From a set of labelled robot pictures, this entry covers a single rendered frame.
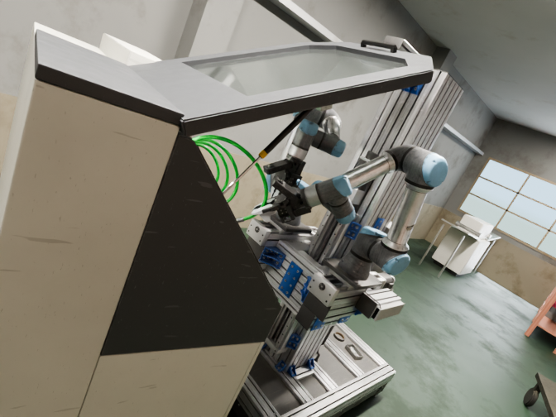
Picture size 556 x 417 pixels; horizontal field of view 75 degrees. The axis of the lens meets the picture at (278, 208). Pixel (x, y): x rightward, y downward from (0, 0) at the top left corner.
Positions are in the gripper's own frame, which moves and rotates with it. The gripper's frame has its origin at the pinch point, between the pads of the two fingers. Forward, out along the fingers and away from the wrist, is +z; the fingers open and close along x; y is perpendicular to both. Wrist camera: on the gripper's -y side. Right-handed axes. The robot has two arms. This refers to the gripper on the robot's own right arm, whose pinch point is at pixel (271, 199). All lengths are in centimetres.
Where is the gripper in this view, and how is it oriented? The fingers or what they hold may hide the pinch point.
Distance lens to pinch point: 150.8
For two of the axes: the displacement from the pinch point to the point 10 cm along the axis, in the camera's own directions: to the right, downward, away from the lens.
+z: -4.0, 8.7, 2.7
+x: -5.0, -4.6, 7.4
